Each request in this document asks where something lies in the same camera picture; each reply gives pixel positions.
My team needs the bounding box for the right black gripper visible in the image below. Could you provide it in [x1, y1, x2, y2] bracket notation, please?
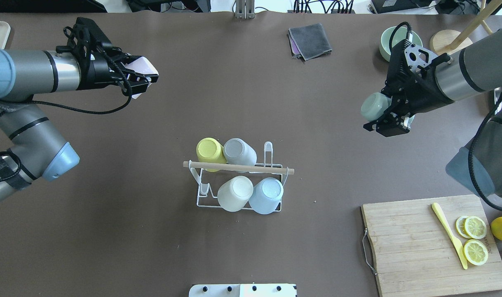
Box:
[363, 68, 455, 137]

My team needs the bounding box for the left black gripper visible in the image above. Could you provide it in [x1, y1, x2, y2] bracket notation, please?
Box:
[76, 52, 159, 96]

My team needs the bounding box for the pink cup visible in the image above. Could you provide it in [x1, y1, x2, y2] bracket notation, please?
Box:
[120, 56, 159, 99]

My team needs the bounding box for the mint green cup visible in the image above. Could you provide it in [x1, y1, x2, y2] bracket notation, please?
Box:
[361, 92, 402, 118]

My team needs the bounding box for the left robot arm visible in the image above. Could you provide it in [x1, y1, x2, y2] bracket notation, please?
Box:
[0, 46, 159, 202]

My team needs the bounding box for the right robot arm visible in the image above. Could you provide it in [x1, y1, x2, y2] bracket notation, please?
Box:
[361, 22, 502, 212]

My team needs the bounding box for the yellow cup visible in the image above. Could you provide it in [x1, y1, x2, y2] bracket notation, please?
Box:
[196, 137, 227, 164]

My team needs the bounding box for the grey cup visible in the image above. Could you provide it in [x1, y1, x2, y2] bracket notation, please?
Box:
[223, 138, 257, 167]

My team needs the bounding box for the light blue cup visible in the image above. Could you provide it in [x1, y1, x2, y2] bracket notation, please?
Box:
[249, 177, 284, 215]

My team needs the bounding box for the cream white cup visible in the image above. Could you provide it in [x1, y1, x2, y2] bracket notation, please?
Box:
[217, 176, 253, 212]

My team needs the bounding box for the mint green bowl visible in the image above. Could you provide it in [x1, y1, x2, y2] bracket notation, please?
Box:
[379, 26, 424, 62]

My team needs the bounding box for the yellow plastic knife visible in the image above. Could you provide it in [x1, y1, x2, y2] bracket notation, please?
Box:
[431, 202, 468, 269]

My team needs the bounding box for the wooden mug tree stand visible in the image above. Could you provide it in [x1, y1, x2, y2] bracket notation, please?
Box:
[429, 0, 502, 56]

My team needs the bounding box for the lemon slice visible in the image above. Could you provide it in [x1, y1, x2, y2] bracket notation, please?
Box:
[463, 216, 487, 239]
[463, 239, 489, 266]
[455, 216, 471, 239]

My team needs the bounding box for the grey folded cloth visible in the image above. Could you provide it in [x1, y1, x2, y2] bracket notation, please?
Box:
[287, 23, 333, 61]

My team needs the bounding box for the bamboo cutting board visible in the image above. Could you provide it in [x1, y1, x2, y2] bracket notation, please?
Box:
[361, 194, 502, 297]

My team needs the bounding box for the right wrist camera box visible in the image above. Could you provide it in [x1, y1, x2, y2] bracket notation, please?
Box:
[385, 39, 438, 86]

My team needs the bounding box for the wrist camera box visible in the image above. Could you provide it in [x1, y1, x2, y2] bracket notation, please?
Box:
[64, 17, 113, 51]
[385, 39, 438, 86]

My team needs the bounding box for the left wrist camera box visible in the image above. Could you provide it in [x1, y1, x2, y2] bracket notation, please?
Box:
[64, 17, 113, 51]

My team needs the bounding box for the white wire cup holder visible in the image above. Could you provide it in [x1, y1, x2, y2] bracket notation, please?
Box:
[183, 138, 294, 215]

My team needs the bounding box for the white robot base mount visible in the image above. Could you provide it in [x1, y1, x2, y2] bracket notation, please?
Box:
[188, 283, 298, 297]

